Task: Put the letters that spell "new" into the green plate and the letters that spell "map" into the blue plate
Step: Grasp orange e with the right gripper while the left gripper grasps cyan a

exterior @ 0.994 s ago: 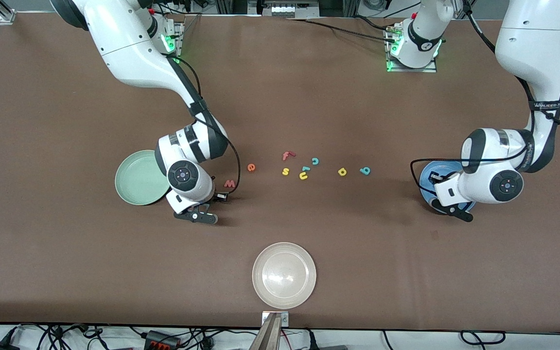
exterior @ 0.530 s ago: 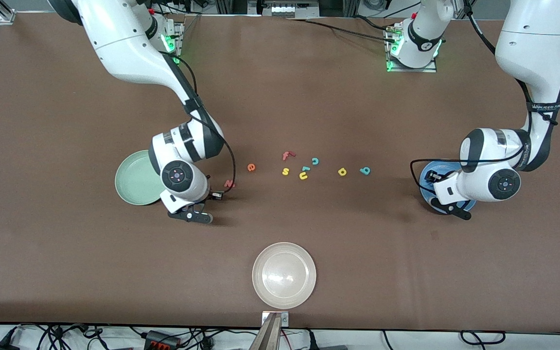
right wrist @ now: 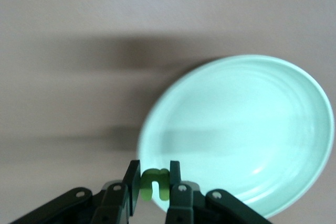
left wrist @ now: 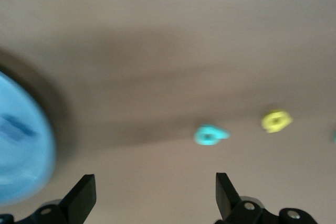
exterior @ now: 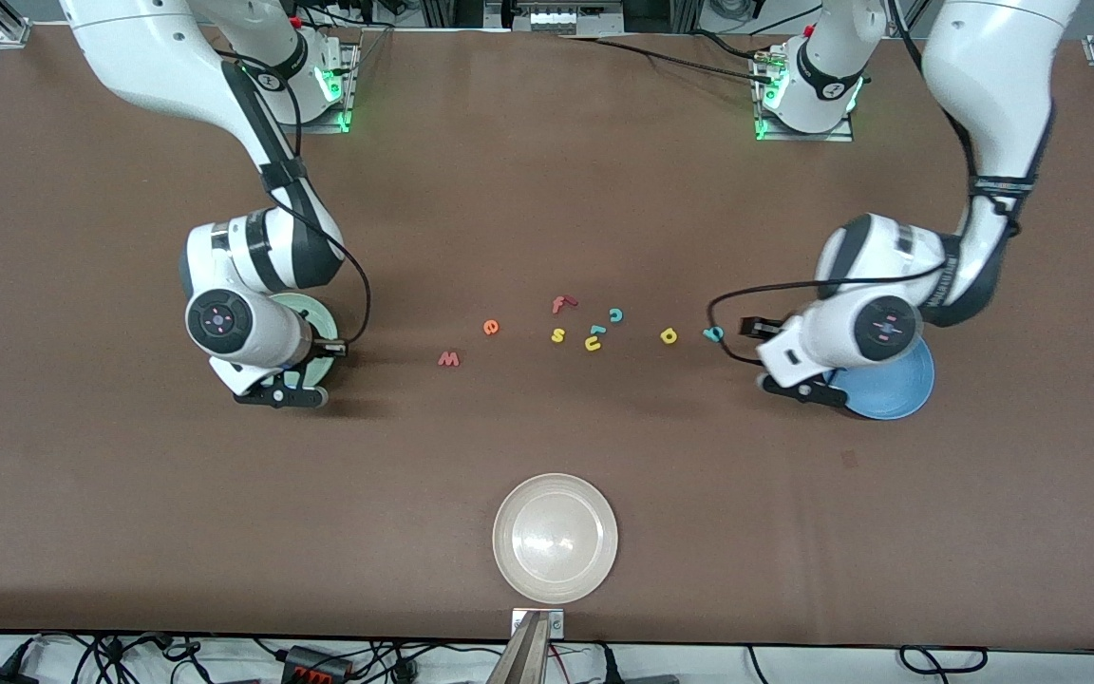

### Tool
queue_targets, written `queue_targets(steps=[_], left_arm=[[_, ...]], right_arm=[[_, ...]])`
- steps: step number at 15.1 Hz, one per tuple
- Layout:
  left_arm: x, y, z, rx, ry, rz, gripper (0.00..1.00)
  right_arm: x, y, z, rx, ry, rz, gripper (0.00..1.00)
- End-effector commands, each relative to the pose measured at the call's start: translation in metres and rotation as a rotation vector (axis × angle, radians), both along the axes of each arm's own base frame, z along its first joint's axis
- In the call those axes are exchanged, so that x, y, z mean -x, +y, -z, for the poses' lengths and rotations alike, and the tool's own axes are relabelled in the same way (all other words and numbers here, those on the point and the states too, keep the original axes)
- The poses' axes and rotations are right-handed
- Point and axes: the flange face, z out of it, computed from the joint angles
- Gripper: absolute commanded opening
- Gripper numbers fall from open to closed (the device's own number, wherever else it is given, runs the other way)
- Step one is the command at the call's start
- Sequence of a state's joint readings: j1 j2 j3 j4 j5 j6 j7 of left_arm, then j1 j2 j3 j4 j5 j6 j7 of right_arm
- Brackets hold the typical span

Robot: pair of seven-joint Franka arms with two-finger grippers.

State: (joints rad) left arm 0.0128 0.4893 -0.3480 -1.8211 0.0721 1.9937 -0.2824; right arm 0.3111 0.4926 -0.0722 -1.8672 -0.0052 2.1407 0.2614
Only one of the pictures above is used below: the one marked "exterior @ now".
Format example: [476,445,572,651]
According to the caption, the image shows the looped black cable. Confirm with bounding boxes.
[898,646,990,677]

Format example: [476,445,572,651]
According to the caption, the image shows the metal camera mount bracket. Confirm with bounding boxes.
[511,608,565,637]

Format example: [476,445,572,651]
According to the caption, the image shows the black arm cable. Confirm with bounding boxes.
[262,71,372,348]
[707,0,1032,367]

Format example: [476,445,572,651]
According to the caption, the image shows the grey box white connectors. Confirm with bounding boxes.
[512,0,626,36]

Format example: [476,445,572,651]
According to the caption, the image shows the black orange power strip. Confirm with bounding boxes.
[279,645,355,682]

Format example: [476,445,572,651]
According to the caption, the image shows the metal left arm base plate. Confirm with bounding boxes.
[754,47,855,143]

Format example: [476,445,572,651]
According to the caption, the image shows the beige round plate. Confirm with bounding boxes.
[493,473,619,605]

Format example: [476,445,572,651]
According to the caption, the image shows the blue round plate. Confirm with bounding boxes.
[827,334,935,421]

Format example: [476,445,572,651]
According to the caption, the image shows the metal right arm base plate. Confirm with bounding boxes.
[300,43,360,134]

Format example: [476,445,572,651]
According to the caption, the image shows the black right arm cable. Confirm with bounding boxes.
[262,71,372,348]

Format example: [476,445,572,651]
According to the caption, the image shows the green round plate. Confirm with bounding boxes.
[262,293,340,392]

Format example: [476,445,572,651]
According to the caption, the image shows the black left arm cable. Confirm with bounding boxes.
[707,0,1032,367]

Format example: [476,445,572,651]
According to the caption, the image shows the aluminium camera pole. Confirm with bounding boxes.
[487,611,550,684]

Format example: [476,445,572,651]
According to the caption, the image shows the black cable across table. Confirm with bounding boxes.
[688,28,776,63]
[556,34,778,85]

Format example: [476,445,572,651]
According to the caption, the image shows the table cover sheet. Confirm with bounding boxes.
[0,24,1094,656]

